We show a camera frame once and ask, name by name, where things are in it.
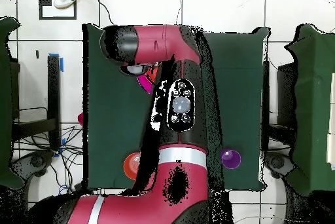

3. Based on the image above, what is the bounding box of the green cloth covered table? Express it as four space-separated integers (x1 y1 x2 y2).
284 23 335 196
0 16 25 190

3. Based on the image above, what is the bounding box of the gray pedestal leg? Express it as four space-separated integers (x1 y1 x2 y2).
10 149 56 183
264 151 296 179

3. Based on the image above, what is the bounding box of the black floor cable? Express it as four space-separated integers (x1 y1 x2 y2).
94 0 115 26

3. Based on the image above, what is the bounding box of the purple cup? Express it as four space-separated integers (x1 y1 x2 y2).
220 148 242 170

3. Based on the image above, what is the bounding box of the black metal stand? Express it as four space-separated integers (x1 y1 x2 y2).
11 55 62 151
261 60 298 154

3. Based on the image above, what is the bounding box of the tangle of floor cables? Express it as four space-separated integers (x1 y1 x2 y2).
12 125 84 196

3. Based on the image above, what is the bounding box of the small orange bowl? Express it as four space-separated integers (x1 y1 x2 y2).
123 152 142 181

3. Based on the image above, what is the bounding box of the blue tape strip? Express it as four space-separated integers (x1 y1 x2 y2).
53 138 67 158
48 52 64 73

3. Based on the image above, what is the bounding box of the black tape square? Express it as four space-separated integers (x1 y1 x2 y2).
38 0 78 21

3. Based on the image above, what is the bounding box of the large pink bowl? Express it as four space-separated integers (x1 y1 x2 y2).
135 73 153 96

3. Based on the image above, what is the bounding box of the dark green tablecloth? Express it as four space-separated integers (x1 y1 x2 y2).
82 23 270 192

